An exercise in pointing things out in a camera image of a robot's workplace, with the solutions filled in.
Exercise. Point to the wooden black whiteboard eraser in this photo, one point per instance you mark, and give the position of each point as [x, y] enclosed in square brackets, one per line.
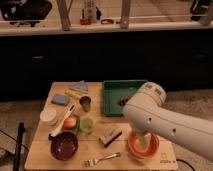
[110, 136]

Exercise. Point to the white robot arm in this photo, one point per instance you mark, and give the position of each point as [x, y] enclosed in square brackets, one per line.
[145, 113]

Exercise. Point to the orange bowl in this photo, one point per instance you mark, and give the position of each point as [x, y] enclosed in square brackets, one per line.
[143, 146]

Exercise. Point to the purple bowl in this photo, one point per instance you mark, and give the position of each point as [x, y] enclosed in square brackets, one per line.
[64, 146]

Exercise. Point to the green plastic tray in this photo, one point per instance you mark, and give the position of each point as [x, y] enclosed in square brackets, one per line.
[114, 90]

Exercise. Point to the bunch of dark grapes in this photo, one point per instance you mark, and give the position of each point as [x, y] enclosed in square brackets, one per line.
[123, 101]

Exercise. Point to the grey triangular wedge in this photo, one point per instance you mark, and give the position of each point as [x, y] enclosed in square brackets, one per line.
[80, 86]

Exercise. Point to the small green cup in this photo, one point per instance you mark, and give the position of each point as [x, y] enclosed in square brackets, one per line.
[86, 125]

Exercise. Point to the blue sponge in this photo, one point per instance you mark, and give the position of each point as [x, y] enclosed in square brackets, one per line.
[60, 99]

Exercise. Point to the orange peach fruit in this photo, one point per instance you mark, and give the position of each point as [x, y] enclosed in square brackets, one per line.
[69, 123]

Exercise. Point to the stack of white plates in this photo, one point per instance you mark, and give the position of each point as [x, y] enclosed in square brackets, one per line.
[48, 116]

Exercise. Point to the red round object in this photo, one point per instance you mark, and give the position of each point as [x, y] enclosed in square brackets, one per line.
[85, 21]

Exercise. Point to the silver metal fork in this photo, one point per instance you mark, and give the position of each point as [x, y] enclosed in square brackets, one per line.
[93, 162]

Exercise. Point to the white bottle on shelf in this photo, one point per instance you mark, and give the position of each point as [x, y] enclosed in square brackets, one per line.
[90, 10]

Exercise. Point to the black pole stand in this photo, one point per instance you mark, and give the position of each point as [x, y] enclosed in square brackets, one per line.
[16, 161]

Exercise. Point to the black bag on shelf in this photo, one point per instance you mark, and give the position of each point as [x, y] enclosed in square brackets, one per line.
[30, 12]

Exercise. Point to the white spatula black handle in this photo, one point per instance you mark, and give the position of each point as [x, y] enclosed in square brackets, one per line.
[59, 127]

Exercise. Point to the brown ring object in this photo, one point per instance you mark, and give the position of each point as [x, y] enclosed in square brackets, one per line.
[107, 21]

